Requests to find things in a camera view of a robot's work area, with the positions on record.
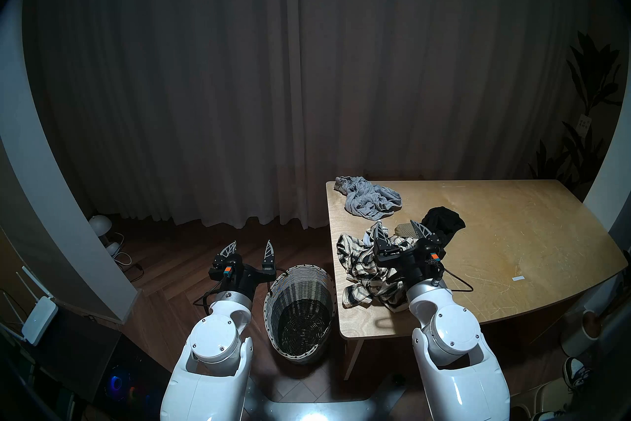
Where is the black white striped garment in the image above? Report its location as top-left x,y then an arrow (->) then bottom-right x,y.
337,223 -> 421,313

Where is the cream plastic chair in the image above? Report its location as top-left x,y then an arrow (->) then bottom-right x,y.
512,377 -> 573,421

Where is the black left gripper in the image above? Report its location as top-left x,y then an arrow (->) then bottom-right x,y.
208,240 -> 277,299

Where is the white floor cable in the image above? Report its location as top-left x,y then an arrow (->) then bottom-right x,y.
110,233 -> 145,280

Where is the long grey curtain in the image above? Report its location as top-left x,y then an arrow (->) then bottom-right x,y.
22,0 -> 612,231

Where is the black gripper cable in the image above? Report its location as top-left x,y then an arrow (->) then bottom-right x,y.
433,266 -> 474,294
193,277 -> 228,308

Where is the white mushroom lamp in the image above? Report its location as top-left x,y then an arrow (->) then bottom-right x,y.
89,214 -> 113,239

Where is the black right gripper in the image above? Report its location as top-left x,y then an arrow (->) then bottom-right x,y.
370,220 -> 445,285

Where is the black computer case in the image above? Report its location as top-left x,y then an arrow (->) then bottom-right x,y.
94,341 -> 171,421

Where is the white wifi router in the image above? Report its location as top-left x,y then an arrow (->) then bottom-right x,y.
0,266 -> 59,347

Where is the woven wicker laundry hamper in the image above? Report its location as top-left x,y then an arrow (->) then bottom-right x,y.
263,265 -> 338,365

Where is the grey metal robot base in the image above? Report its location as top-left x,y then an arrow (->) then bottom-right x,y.
244,378 -> 410,421

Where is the tall dark leafy plant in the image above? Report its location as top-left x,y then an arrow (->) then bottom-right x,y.
529,30 -> 625,195

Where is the white cylindrical bin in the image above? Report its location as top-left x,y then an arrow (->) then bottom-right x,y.
561,308 -> 603,357

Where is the crumpled grey garment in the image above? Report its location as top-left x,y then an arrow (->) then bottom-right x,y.
334,176 -> 403,221

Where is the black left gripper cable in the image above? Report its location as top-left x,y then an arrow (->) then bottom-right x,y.
193,277 -> 228,308

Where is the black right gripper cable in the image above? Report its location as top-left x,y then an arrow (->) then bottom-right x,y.
433,266 -> 474,294

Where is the light wooden table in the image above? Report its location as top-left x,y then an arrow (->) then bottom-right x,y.
325,179 -> 628,381

